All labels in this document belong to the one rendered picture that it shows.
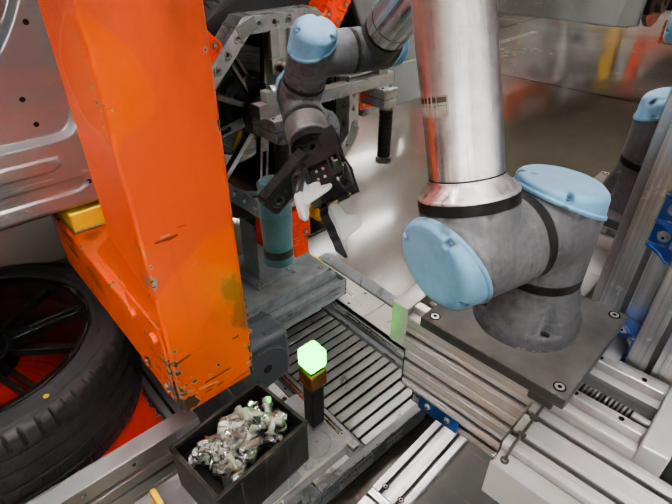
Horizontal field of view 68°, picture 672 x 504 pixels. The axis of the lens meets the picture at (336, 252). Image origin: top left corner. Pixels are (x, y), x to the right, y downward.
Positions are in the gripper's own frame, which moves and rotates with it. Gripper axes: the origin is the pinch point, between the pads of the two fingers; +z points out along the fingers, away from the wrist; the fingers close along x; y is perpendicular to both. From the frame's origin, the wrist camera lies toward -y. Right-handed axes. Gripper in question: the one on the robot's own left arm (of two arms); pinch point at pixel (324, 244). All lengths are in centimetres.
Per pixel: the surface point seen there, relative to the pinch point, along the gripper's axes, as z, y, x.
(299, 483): 29.5, -24.8, 26.0
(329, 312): -32, -39, 102
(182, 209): -8.5, -16.7, -11.9
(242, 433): 20.4, -27.4, 13.3
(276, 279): -42, -48, 81
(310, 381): 13.9, -15.9, 20.2
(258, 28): -67, -6, 9
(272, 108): -42.3, -7.0, 9.8
